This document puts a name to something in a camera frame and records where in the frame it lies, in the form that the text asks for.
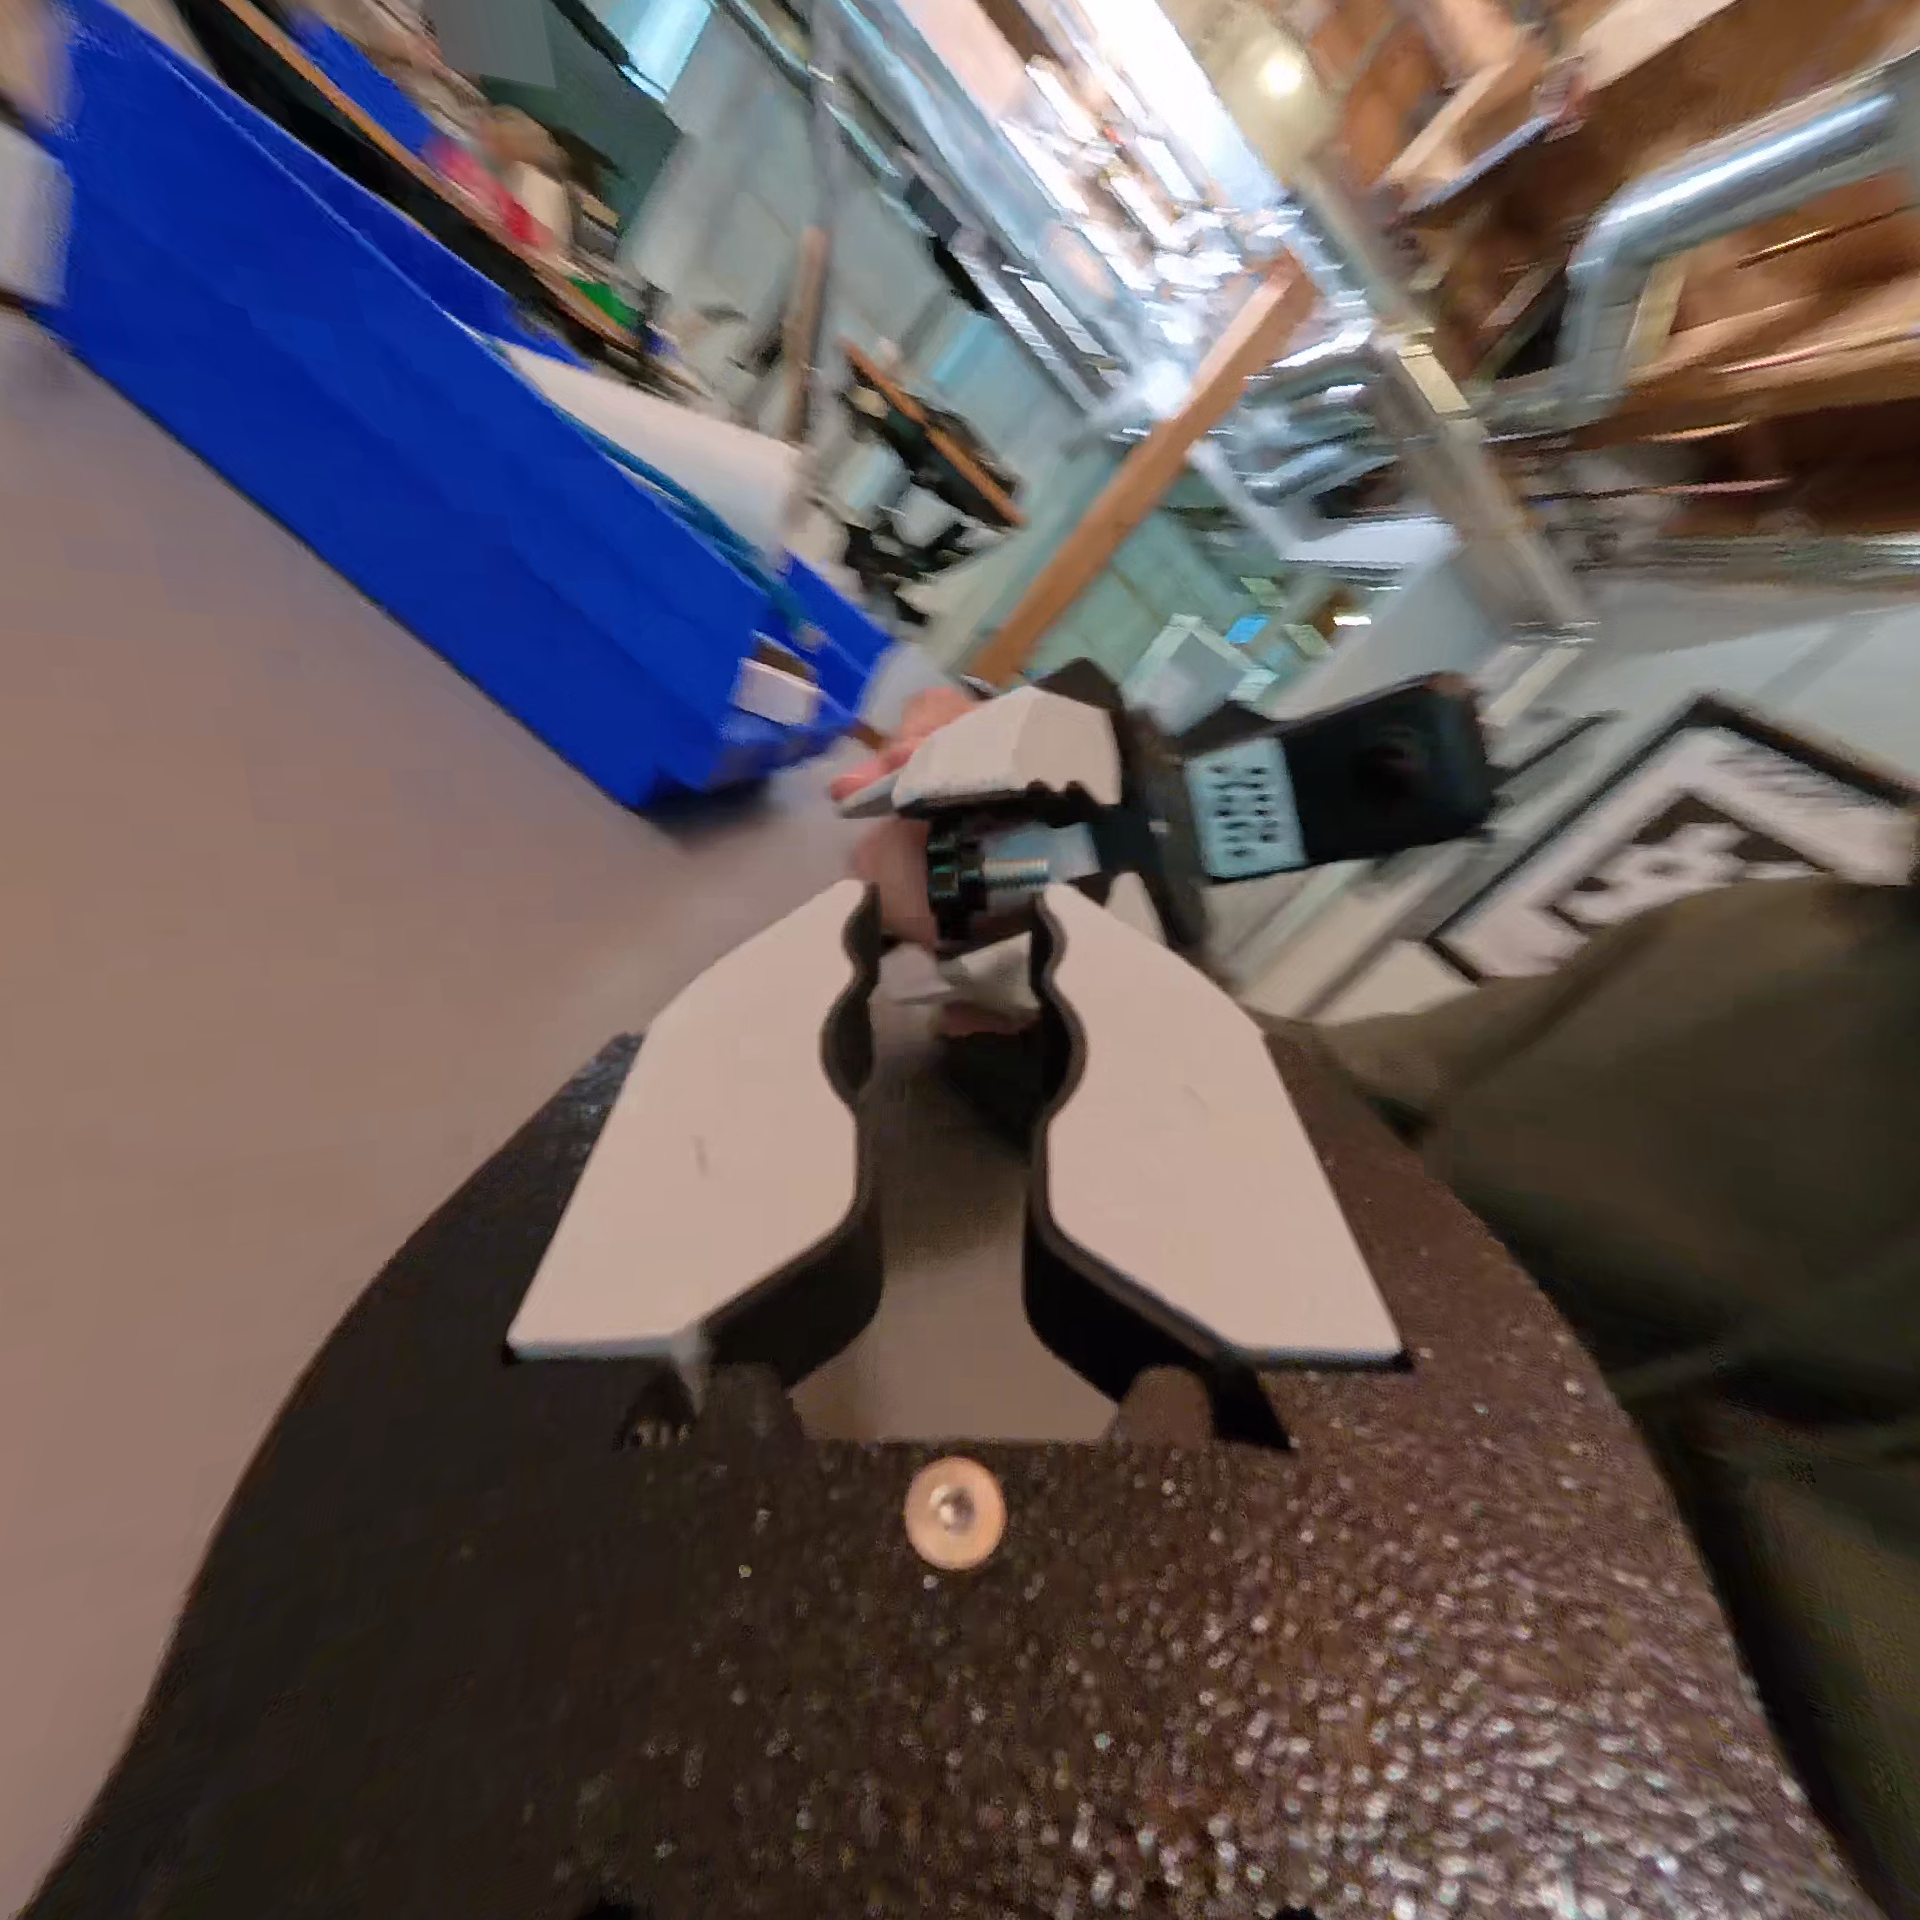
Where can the wooden post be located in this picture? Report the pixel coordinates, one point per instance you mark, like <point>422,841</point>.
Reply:
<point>1140,464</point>

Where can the person's right forearm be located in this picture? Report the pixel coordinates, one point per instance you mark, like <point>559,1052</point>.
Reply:
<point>1650,1079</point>

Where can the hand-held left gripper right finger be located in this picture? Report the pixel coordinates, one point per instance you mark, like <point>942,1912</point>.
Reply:
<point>1215,1184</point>

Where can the black knob screw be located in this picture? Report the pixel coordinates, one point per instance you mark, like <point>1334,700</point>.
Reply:
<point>974,885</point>

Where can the black and white wall poster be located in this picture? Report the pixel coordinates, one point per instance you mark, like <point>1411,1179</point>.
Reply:
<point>1694,839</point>

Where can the blue plastic bin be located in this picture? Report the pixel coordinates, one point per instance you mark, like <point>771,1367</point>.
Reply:
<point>375,450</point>

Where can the small white box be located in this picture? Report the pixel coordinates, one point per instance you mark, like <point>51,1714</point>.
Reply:
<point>774,690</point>

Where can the silver ventilation duct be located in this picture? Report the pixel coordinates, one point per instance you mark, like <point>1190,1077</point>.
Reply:
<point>1694,211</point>

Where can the wooden top standing desk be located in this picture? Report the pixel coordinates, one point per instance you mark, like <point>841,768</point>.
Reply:
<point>931,450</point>

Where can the white paper roll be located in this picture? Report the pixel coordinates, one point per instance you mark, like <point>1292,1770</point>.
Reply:
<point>674,442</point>

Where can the person's right hand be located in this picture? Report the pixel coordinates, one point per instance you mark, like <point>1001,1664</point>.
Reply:
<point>896,891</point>

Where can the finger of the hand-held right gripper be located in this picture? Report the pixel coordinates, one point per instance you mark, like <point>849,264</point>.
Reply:
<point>1004,749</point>

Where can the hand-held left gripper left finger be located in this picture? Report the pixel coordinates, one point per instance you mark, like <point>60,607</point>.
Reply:
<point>705,1171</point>

